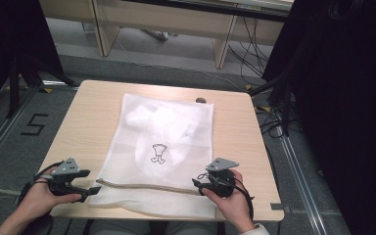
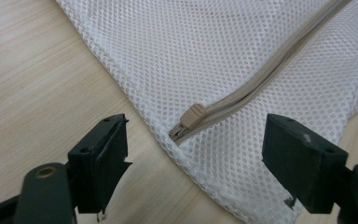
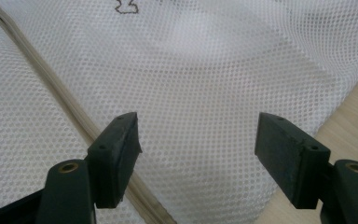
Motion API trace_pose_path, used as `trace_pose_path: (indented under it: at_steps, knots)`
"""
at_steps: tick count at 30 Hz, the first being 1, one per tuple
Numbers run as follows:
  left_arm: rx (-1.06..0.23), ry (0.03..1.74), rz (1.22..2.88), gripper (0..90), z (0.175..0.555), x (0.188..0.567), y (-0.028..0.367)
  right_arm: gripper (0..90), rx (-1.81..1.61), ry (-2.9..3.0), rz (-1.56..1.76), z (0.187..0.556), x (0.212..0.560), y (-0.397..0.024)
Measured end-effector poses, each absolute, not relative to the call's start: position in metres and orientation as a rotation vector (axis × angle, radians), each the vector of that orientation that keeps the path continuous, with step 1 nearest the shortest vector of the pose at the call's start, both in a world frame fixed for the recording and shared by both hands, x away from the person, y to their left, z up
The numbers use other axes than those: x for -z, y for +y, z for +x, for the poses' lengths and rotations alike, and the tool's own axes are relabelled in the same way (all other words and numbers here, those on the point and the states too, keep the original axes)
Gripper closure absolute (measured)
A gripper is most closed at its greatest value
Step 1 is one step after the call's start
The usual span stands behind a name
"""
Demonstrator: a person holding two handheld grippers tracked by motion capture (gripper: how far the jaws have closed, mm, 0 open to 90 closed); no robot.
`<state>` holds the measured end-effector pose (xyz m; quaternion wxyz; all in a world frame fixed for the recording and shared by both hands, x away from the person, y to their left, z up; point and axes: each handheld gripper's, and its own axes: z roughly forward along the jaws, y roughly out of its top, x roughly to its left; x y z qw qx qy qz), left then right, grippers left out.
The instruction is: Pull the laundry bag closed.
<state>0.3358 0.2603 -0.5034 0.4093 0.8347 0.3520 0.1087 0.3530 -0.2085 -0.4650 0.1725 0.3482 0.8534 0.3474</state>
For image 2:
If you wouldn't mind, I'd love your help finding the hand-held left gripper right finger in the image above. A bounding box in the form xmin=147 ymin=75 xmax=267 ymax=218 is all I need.
xmin=261 ymin=113 xmax=350 ymax=215

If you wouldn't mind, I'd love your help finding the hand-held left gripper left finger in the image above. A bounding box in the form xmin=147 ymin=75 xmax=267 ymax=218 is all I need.
xmin=67 ymin=113 xmax=133 ymax=222

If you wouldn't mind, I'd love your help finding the white mesh laundry bag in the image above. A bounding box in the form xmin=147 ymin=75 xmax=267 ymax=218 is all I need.
xmin=55 ymin=0 xmax=358 ymax=224

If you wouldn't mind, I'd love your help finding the beige zipper pull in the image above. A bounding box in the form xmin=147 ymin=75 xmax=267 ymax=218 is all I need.
xmin=168 ymin=103 xmax=207 ymax=142

